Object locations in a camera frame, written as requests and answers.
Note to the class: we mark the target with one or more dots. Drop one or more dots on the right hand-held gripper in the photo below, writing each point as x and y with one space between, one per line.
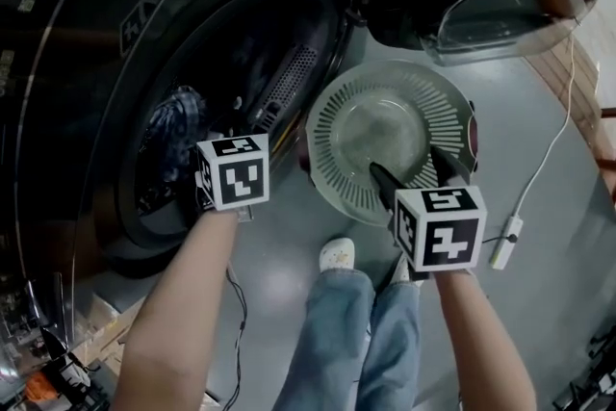
447 240

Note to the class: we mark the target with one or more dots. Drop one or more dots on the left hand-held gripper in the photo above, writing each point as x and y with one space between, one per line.
240 173

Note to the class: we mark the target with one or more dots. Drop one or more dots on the white slotted laundry basket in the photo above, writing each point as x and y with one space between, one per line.
385 125

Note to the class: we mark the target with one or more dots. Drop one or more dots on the black washing machine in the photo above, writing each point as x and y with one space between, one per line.
96 62

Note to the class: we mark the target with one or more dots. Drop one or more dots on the person's right forearm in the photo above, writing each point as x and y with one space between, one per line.
481 341

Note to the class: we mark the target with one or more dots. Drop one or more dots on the person's left forearm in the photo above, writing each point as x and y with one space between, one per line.
168 313

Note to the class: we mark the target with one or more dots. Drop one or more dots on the person's right white shoe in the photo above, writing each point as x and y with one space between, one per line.
402 274

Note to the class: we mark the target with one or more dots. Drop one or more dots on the person's white shoe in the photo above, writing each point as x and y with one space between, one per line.
337 252
402 274

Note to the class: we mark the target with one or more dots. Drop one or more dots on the person's left white shoe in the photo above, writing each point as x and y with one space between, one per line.
337 252

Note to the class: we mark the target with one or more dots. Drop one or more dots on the white power strip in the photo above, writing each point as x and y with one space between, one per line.
503 250

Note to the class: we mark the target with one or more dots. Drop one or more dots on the person's blue jeans legs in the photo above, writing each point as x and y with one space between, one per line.
337 341

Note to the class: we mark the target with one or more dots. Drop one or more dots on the wooden floor platform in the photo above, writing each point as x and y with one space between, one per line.
584 86

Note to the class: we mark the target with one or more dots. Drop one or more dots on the brown counter with white top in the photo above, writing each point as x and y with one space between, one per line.
608 113

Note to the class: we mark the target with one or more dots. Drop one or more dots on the brown cardboard box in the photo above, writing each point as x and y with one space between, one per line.
106 332

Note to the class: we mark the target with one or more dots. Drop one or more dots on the black metal rack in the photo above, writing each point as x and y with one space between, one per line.
601 380

